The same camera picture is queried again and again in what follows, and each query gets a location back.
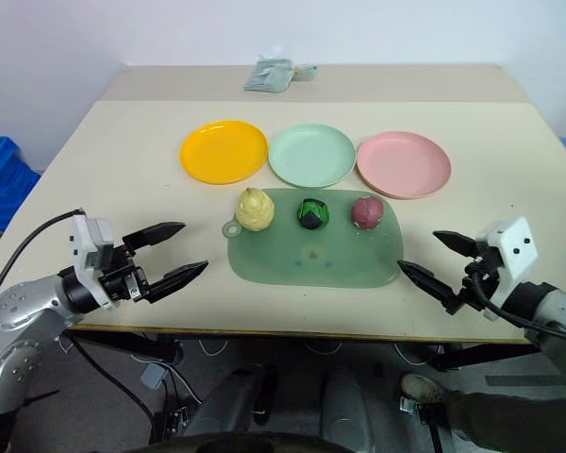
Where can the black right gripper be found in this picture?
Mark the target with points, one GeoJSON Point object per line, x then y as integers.
{"type": "Point", "coordinates": [477, 278]}

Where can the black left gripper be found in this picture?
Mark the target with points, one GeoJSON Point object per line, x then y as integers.
{"type": "Point", "coordinates": [122, 277]}

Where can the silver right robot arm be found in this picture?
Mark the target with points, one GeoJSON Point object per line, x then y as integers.
{"type": "Point", "coordinates": [549, 316]}

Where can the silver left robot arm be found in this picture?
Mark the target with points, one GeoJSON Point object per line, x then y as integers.
{"type": "Point", "coordinates": [14, 311]}

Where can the red purple fruit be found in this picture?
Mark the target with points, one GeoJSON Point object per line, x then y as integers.
{"type": "Point", "coordinates": [367, 212]}

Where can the pink plate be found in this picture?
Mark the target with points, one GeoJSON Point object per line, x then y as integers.
{"type": "Point", "coordinates": [404, 163]}

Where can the yellow plate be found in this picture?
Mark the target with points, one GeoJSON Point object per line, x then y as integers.
{"type": "Point", "coordinates": [224, 151]}

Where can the dark green vegetable toy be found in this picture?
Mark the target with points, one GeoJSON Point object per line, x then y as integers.
{"type": "Point", "coordinates": [313, 213]}

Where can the mint green plate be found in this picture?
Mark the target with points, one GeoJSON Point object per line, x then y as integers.
{"type": "Point", "coordinates": [312, 154]}

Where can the yellow pear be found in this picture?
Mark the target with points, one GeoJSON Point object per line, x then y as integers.
{"type": "Point", "coordinates": [255, 210]}

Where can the white sneaker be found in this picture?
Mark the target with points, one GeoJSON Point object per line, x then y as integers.
{"type": "Point", "coordinates": [422, 387]}

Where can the green silicone cutting mat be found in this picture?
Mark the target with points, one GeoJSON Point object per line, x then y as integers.
{"type": "Point", "coordinates": [311, 250]}

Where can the grey robot left leg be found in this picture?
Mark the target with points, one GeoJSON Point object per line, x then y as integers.
{"type": "Point", "coordinates": [228, 403]}

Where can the grey robot leg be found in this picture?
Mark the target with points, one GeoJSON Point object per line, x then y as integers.
{"type": "Point", "coordinates": [228, 403]}
{"type": "Point", "coordinates": [346, 410]}

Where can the dark trouser leg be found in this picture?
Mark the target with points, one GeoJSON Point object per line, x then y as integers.
{"type": "Point", "coordinates": [504, 420]}

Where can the grey robot right leg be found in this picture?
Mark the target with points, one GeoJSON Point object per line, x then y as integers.
{"type": "Point", "coordinates": [346, 410]}

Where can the blue plastic crate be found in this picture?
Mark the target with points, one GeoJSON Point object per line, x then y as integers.
{"type": "Point", "coordinates": [2, 174]}

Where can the folded green cloth bundle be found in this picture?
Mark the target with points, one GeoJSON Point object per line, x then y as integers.
{"type": "Point", "coordinates": [270, 73]}

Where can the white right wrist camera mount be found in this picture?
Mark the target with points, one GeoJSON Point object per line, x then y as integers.
{"type": "Point", "coordinates": [511, 252]}

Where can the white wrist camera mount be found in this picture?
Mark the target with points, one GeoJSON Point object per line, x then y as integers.
{"type": "Point", "coordinates": [88, 241]}
{"type": "Point", "coordinates": [511, 252]}

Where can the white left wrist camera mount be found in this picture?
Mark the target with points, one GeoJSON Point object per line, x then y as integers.
{"type": "Point", "coordinates": [88, 241]}

